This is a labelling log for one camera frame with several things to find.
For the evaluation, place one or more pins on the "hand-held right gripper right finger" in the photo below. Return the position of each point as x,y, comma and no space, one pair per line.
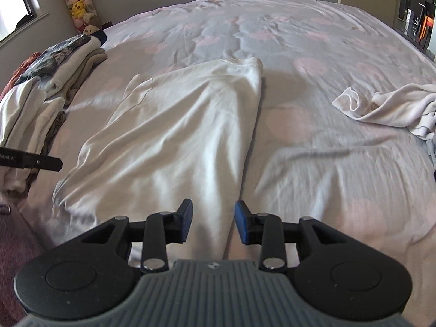
240,219

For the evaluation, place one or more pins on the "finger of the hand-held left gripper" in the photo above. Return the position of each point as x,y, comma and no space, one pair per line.
44,162

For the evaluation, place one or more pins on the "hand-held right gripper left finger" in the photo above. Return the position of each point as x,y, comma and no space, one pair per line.
185,219

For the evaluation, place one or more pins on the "white t-shirt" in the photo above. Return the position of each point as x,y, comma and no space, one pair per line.
170,136

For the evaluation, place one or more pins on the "brown cloth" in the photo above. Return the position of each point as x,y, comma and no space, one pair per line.
56,126

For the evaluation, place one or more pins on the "loose white garment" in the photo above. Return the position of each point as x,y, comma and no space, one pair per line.
20,115

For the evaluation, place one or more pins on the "pink fuzzy cloth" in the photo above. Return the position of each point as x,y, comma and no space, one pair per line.
20,242

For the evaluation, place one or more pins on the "reddish cloth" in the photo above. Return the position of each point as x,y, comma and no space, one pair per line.
20,67

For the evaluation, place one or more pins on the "floral grey folded garment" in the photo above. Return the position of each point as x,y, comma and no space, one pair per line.
51,58

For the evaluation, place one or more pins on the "beige folded garment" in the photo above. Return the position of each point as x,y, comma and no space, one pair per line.
90,60

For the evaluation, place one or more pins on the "dark blue cloth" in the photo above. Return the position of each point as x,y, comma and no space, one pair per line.
98,36

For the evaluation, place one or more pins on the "window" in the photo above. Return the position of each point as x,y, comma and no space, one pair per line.
13,3

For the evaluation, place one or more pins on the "bed with pink-dotted cover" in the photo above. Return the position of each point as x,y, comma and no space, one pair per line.
306,75

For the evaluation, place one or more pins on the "clear tube of plush toys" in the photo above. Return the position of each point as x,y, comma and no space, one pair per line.
78,6

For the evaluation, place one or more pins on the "crumpled white garment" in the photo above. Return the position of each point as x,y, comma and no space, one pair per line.
402,105

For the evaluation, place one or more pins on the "dark shelf unit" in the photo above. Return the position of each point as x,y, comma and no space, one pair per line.
415,13

